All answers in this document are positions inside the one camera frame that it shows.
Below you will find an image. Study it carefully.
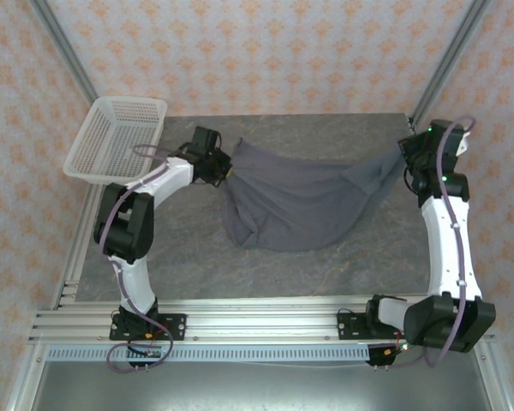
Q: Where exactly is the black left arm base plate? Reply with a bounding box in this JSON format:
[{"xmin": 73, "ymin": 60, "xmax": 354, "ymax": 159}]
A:
[{"xmin": 109, "ymin": 313, "xmax": 188, "ymax": 342}]

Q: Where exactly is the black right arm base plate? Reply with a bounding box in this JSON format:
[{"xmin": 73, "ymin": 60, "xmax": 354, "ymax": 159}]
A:
[{"xmin": 337, "ymin": 311, "xmax": 372, "ymax": 342}]

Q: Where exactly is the grey t-shirt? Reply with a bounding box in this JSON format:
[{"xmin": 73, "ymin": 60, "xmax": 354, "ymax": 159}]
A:
[{"xmin": 220, "ymin": 136, "xmax": 406, "ymax": 253}]

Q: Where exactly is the grey metal sheet panel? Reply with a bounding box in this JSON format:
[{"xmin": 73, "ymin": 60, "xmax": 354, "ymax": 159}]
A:
[{"xmin": 29, "ymin": 361, "xmax": 493, "ymax": 411}]

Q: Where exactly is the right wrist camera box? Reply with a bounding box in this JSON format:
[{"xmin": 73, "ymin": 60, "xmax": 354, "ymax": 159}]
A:
[{"xmin": 453, "ymin": 129, "xmax": 473, "ymax": 158}]

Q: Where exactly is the white perforated plastic basket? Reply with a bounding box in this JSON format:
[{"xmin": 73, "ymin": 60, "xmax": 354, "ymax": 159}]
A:
[{"xmin": 63, "ymin": 96, "xmax": 169, "ymax": 188}]

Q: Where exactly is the aluminium mounting rail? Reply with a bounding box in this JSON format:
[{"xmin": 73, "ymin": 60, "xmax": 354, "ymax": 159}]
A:
[{"xmin": 27, "ymin": 295, "xmax": 496, "ymax": 343}]

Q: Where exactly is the white slotted cable duct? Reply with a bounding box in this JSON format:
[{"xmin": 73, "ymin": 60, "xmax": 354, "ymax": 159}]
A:
[{"xmin": 46, "ymin": 345, "xmax": 372, "ymax": 363}]

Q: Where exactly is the aluminium frame post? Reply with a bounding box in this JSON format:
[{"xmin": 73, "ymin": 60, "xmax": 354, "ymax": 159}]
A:
[
  {"xmin": 27, "ymin": 0, "xmax": 99, "ymax": 104},
  {"xmin": 410, "ymin": 0, "xmax": 492, "ymax": 128}
]

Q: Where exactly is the aluminium frame bar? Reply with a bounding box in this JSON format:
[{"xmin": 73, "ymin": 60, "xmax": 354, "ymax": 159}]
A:
[
  {"xmin": 473, "ymin": 342, "xmax": 514, "ymax": 411},
  {"xmin": 3, "ymin": 342, "xmax": 48, "ymax": 411}
]

